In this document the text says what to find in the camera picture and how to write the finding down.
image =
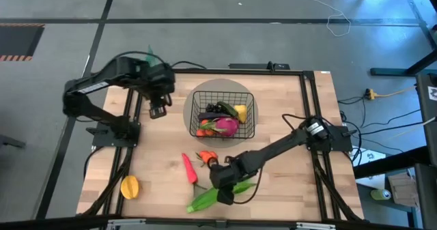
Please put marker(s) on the white bin with recycle symbol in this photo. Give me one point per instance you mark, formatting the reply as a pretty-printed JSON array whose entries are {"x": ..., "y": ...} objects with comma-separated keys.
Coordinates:
[{"x": 373, "y": 180}]

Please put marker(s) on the black aluminium table frame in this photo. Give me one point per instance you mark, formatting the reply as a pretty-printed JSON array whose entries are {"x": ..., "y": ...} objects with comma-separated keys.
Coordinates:
[{"x": 239, "y": 71}]

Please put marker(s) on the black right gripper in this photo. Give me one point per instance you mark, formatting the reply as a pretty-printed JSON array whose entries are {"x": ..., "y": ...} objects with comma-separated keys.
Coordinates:
[{"x": 223, "y": 177}]

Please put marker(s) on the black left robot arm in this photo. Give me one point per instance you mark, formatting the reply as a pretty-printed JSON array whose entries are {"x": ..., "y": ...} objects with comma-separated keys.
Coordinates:
[{"x": 102, "y": 83}]

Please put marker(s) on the green can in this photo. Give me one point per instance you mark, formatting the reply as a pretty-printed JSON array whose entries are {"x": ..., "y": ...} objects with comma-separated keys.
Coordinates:
[{"x": 379, "y": 194}]

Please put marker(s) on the black desk frame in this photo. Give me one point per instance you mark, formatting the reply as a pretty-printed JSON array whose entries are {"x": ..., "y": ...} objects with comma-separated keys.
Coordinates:
[{"x": 423, "y": 62}]

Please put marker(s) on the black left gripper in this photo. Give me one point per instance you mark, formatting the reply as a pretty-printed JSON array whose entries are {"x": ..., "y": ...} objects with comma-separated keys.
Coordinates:
[{"x": 155, "y": 93}]

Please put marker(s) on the black hazard-striped floor mat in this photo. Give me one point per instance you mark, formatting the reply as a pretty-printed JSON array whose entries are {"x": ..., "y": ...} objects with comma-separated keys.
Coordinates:
[{"x": 17, "y": 40}]

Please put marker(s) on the black rail with silver brackets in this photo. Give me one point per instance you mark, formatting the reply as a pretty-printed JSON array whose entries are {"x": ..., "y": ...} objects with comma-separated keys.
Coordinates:
[{"x": 51, "y": 223}]

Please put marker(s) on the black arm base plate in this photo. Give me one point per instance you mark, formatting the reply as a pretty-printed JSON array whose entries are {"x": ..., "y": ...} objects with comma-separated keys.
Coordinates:
[
  {"x": 102, "y": 139},
  {"x": 341, "y": 136}
]

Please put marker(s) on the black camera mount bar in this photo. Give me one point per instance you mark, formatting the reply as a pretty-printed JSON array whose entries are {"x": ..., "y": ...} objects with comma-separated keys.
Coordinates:
[{"x": 252, "y": 66}]

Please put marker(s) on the red carrot with green stem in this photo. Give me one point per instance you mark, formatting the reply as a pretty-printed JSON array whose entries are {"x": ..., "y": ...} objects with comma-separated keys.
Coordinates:
[{"x": 189, "y": 168}]

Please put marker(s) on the artificial plant in white pot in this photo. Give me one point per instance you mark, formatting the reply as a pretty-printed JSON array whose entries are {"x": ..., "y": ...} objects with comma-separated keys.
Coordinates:
[{"x": 150, "y": 57}]

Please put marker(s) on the grey chair foot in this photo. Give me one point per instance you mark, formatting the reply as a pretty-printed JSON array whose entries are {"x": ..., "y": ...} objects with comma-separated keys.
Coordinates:
[{"x": 10, "y": 142}]

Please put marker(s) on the dark green cucumber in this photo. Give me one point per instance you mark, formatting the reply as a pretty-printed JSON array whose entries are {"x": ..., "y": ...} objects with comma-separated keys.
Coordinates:
[{"x": 228, "y": 109}]

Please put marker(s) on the black grape bunch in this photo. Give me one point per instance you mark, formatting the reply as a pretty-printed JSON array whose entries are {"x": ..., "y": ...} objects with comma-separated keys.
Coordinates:
[{"x": 211, "y": 108}]

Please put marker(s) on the round grey mat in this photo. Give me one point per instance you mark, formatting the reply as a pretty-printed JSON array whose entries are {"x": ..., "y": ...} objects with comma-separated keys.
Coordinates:
[{"x": 218, "y": 85}]

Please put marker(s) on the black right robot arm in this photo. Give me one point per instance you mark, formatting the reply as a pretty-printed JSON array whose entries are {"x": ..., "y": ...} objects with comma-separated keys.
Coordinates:
[{"x": 273, "y": 148}]

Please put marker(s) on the black equipment cabinet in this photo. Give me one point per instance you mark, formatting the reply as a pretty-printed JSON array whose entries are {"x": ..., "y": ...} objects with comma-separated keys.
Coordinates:
[{"x": 428, "y": 110}]

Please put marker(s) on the black table beam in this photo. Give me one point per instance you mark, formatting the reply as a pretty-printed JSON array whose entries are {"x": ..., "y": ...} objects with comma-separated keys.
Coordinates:
[{"x": 392, "y": 161}]

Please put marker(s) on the brown cardboard box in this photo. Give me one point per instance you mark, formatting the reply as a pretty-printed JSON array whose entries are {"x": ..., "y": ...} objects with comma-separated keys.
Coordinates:
[{"x": 403, "y": 189}]

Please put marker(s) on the green leafy lettuce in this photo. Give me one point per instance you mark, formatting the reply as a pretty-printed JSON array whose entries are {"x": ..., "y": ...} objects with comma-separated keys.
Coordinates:
[{"x": 201, "y": 201}]

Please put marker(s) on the pink dragon fruit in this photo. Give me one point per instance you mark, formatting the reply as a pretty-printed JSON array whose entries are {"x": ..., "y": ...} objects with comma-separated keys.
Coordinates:
[{"x": 228, "y": 127}]

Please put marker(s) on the purple eggplant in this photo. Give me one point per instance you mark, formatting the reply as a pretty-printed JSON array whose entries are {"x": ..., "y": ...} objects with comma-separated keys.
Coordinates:
[{"x": 208, "y": 116}]

